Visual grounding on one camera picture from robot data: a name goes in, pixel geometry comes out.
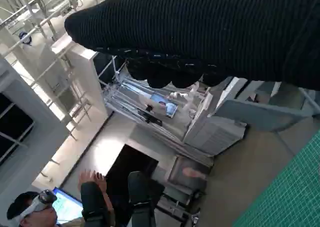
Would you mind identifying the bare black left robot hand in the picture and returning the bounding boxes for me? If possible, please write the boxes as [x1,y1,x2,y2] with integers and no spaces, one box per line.
[80,171,166,227]

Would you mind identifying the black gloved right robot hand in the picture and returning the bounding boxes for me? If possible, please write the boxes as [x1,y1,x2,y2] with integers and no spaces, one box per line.
[64,0,320,90]

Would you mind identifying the blue lit computer monitor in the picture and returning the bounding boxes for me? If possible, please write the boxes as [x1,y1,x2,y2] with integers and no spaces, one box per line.
[51,186,85,225]

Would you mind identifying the white VR headset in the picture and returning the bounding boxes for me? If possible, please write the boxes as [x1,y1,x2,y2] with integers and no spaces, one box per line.
[14,189,58,223]

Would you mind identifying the person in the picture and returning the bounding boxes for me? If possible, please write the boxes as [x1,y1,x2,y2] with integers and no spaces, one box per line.
[6,169,115,227]

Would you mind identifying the display screen showing picture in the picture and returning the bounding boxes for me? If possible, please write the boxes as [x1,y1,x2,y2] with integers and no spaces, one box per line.
[143,93,179,118]

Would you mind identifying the white cabinet with mesh panel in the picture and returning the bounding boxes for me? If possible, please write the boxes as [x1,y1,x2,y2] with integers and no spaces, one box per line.
[183,116,248,158]

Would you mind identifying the green cutting mat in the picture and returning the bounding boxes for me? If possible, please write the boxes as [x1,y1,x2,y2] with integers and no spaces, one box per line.
[231,134,320,227]

